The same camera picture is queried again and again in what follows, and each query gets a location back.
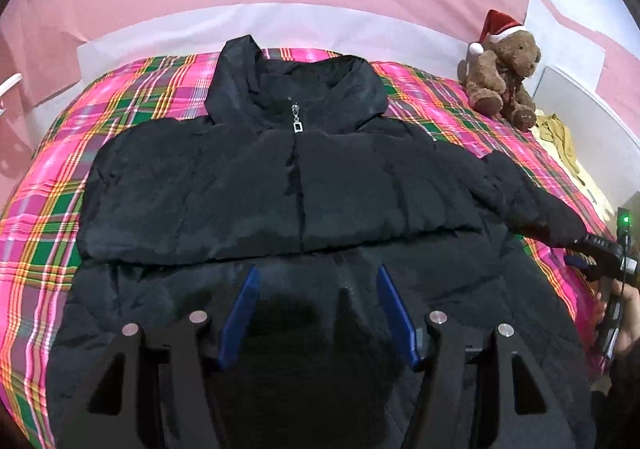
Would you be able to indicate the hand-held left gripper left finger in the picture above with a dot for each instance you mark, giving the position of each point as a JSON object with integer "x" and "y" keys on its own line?
{"x": 239, "y": 314}

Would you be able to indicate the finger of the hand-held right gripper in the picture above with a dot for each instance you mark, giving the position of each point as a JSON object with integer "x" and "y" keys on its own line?
{"x": 577, "y": 261}

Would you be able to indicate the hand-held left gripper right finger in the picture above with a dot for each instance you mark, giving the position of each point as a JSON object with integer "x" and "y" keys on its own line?
{"x": 396, "y": 314}

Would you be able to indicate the black puffer jacket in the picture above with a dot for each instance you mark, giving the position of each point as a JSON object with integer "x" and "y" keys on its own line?
{"x": 260, "y": 189}

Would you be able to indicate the person's right hand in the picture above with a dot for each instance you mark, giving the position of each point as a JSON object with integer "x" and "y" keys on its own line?
{"x": 631, "y": 319}

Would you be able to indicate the yellow cloth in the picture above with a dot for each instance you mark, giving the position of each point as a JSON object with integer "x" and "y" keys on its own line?
{"x": 557, "y": 134}

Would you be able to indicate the white board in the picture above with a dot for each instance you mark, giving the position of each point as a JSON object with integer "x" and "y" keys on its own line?
{"x": 590, "y": 114}

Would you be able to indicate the brown teddy bear, santa hat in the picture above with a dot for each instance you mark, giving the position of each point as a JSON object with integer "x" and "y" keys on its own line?
{"x": 500, "y": 74}

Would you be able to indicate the pink green plaid blanket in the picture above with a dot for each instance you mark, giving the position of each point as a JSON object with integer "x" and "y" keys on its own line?
{"x": 55, "y": 209}

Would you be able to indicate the white plastic bar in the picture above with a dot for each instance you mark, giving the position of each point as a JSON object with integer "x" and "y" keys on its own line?
{"x": 9, "y": 91}

